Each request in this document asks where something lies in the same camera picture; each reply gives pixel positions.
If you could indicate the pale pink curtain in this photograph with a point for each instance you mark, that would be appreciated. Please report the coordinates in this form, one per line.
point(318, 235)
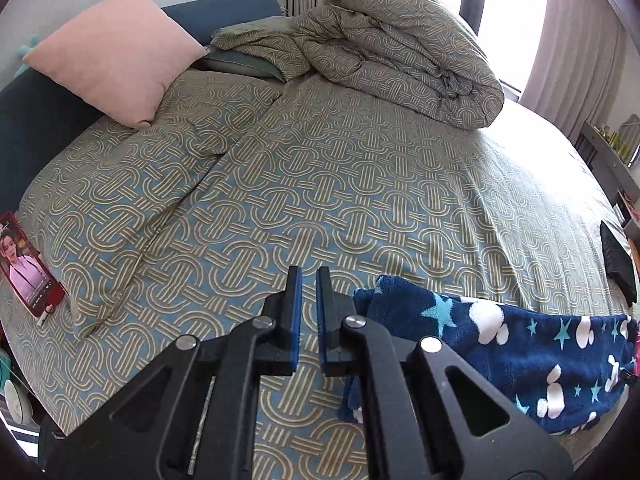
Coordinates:
point(570, 45)

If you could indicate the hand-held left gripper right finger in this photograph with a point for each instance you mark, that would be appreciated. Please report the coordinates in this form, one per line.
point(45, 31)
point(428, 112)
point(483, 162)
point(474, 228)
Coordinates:
point(323, 310)

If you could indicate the pink pillow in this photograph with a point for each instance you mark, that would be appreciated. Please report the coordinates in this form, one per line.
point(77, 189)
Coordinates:
point(115, 55)

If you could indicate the green pillow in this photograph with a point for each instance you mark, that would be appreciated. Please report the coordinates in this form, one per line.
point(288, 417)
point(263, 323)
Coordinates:
point(240, 64)

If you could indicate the grey shelf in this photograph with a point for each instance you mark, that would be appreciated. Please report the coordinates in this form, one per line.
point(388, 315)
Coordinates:
point(605, 170)

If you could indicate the bunched patterned duvet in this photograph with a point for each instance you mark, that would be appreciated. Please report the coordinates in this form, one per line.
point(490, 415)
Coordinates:
point(400, 55)

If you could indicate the flat patterned pillow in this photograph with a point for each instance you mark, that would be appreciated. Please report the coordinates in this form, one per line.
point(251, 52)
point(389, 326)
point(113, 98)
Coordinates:
point(125, 220)

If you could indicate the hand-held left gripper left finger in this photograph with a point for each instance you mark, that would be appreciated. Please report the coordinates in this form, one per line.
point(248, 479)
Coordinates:
point(297, 310)

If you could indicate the red smartphone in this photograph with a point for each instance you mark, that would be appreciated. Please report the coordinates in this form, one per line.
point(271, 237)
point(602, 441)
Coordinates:
point(27, 270)

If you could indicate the pink cloth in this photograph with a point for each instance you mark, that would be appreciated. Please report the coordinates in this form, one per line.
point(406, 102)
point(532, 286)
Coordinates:
point(637, 350)

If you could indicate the green bottles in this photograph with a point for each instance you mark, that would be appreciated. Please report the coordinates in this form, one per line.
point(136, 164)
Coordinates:
point(617, 140)

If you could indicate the white charger plug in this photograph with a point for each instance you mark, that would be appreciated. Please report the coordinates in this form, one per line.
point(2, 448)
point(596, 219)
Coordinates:
point(43, 317)

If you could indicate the window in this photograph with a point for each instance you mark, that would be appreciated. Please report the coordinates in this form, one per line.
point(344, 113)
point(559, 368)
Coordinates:
point(505, 20)

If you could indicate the blue star print fleece pants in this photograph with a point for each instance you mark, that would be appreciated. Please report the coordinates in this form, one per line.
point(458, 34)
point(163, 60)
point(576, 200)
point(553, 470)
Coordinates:
point(500, 355)

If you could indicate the patterned bed cover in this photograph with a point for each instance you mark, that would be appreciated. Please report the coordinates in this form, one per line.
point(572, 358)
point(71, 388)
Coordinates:
point(350, 170)

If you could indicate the teal plush toy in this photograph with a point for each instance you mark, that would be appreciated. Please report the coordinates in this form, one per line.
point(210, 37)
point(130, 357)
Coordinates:
point(29, 47)

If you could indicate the black leather cushion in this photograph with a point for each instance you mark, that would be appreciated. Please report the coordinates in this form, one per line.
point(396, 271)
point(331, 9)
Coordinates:
point(617, 260)

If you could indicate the white round object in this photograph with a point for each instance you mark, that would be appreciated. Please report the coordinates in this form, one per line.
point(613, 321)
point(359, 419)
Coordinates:
point(17, 402)

